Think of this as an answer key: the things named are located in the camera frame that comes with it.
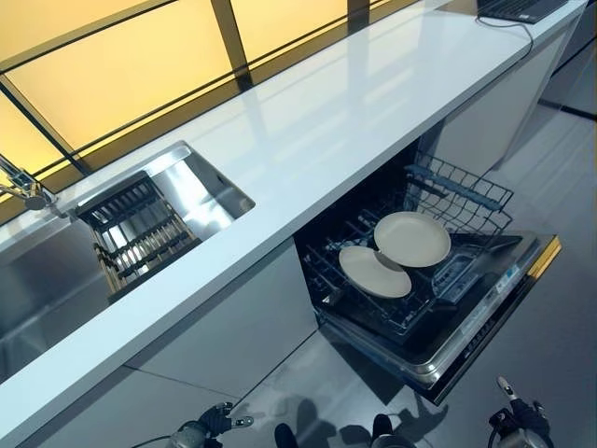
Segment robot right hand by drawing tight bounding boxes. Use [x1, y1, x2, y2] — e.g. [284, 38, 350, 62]
[496, 375, 556, 439]

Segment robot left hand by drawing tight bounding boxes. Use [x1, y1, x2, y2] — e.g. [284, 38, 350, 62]
[200, 401, 256, 442]

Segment cream round plate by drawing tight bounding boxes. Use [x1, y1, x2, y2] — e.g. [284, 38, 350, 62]
[338, 245, 413, 301]
[373, 210, 453, 269]

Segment black dishwasher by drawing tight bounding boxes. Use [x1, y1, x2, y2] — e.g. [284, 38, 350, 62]
[292, 134, 563, 408]

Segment grey robot left leg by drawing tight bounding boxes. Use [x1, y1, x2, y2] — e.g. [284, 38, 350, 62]
[273, 422, 300, 448]

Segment grey robot leg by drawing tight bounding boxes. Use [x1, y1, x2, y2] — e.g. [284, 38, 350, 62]
[273, 422, 300, 448]
[371, 413, 403, 448]

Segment white cabinet door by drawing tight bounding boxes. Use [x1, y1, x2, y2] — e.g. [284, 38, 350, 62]
[124, 237, 319, 408]
[0, 363, 243, 448]

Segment grey robot right leg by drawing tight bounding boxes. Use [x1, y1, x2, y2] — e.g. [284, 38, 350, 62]
[371, 413, 403, 448]

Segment black sink drying rack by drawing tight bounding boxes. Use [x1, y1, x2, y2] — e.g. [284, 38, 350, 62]
[74, 170, 203, 301]

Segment stainless steel sink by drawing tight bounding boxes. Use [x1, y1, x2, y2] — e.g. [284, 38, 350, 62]
[0, 139, 257, 374]

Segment chrome gooseneck faucet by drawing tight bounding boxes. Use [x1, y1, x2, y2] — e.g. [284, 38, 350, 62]
[0, 156, 60, 212]

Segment grey cabinet side panel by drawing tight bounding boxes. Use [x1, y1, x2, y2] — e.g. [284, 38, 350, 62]
[431, 30, 571, 173]

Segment dark laptop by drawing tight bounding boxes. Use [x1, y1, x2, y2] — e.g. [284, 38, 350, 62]
[475, 0, 574, 25]

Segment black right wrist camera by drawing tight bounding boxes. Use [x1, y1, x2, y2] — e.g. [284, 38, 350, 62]
[488, 408, 515, 429]

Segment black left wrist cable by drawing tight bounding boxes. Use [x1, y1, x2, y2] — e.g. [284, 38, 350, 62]
[124, 432, 174, 448]

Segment wire dishwasher rack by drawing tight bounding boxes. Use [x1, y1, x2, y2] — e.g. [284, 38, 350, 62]
[300, 204, 467, 338]

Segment wire basket with blue rail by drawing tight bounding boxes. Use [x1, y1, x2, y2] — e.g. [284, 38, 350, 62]
[403, 155, 515, 235]

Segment yellow window with dark frame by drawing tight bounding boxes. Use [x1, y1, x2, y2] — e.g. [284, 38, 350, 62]
[0, 0, 435, 204]

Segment thin grey laptop cable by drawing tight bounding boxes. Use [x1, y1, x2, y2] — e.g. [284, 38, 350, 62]
[479, 16, 535, 63]

